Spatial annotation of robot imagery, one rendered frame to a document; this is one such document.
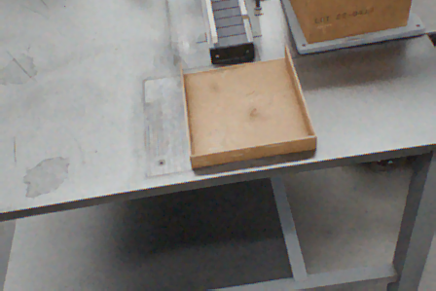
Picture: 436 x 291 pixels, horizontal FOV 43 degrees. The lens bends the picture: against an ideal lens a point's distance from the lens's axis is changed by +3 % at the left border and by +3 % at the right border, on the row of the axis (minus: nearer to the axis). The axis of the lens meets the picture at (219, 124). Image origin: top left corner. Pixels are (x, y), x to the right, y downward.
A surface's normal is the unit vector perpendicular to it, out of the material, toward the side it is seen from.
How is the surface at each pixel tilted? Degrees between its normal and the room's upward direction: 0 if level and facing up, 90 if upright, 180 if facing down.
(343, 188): 0
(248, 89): 0
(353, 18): 90
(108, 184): 0
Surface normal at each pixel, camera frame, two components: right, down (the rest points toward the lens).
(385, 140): -0.11, -0.69
